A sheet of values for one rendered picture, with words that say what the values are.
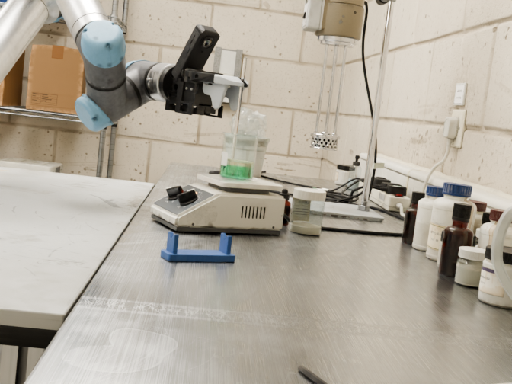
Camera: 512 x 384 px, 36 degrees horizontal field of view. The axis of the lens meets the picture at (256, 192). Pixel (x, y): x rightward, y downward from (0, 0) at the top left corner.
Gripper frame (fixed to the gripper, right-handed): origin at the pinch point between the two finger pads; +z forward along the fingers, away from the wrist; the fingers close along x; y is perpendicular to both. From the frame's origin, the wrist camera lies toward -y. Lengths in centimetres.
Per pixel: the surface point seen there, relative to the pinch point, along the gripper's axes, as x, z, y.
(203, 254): 20.7, 22.4, 24.4
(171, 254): 25.2, 21.2, 24.4
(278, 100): -168, -179, 3
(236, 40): -149, -194, -22
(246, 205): 0.2, 5.8, 20.6
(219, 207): 5.0, 4.7, 21.2
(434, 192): -28.5, 22.2, 14.7
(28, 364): 51, 36, 31
